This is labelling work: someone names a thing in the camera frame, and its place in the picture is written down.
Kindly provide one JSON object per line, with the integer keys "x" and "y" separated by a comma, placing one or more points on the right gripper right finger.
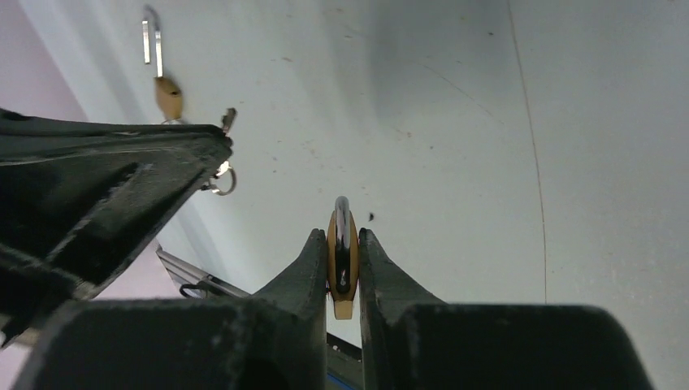
{"x": 413, "y": 340}

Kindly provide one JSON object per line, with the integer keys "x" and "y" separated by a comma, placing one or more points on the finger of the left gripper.
{"x": 80, "y": 201}

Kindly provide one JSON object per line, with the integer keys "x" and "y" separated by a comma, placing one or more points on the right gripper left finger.
{"x": 273, "y": 339}

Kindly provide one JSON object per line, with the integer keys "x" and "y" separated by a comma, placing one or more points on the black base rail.
{"x": 344, "y": 360}

